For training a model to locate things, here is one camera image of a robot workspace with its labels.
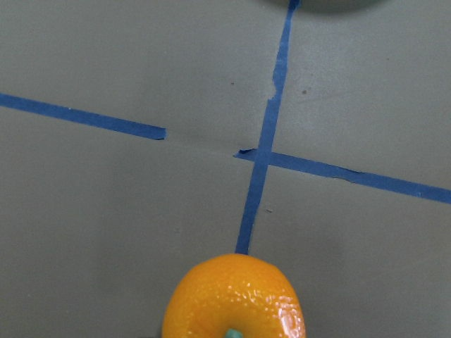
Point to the orange fruit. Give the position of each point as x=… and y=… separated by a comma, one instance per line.
x=234, y=295

